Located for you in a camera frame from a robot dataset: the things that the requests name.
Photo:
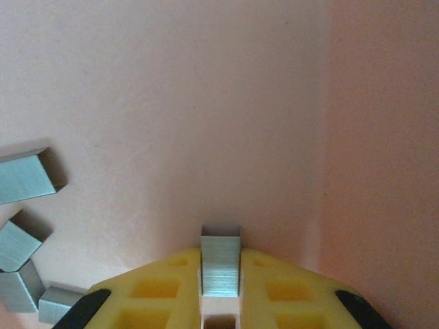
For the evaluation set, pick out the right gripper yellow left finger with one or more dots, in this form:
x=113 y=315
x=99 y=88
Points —
x=185 y=308

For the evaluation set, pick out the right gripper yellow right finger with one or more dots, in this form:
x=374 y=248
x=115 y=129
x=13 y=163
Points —
x=254 y=308

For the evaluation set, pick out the grey staple block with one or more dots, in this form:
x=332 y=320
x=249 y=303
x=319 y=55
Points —
x=58 y=303
x=17 y=243
x=24 y=178
x=219 y=270
x=19 y=291

